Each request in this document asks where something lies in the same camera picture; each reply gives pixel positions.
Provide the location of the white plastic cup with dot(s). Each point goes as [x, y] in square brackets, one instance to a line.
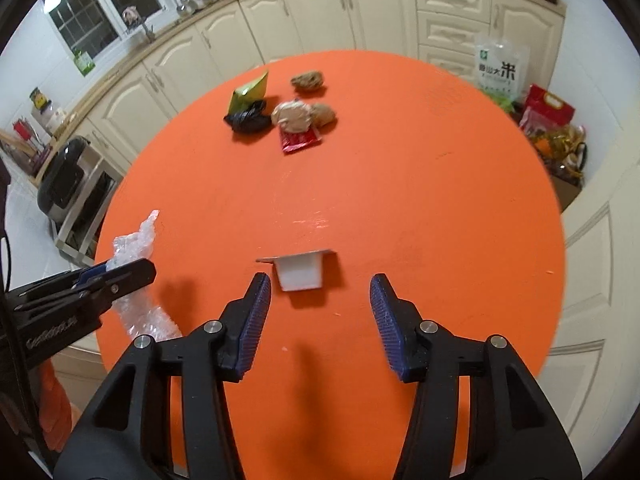
[300, 272]

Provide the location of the clear rice bag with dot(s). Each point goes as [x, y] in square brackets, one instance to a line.
[500, 70]

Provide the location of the kitchen window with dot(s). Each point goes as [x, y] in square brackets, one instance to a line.
[85, 10]

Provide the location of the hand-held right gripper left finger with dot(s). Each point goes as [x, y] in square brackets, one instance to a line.
[255, 325]

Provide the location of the clear plastic wrap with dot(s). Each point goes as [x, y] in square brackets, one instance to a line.
[137, 245]

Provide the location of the yellow-green wrapper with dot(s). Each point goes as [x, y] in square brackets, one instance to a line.
[250, 92]

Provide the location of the red gift bag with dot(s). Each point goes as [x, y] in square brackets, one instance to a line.
[547, 107]

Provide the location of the orange round table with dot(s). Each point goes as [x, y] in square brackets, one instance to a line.
[320, 15]

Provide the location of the metal storage rack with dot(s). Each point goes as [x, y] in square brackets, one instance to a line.
[82, 232]

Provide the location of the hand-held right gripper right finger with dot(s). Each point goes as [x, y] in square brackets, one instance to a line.
[387, 325]

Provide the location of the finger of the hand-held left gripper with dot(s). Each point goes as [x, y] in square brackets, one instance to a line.
[125, 280]
[95, 270]

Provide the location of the green packet at window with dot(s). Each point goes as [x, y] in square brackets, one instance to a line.
[83, 62]

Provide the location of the brown crumpled paper ball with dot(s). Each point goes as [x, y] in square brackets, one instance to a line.
[324, 114]
[307, 81]

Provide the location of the red snack packet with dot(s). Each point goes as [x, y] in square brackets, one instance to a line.
[299, 141]

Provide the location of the white panel door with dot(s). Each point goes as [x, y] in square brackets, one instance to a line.
[590, 280]

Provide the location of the black kitchen appliance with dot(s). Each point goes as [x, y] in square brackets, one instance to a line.
[62, 180]

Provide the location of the round brown disc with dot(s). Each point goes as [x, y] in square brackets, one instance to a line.
[291, 116]

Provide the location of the black plastic bag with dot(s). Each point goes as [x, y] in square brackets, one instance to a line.
[247, 119]

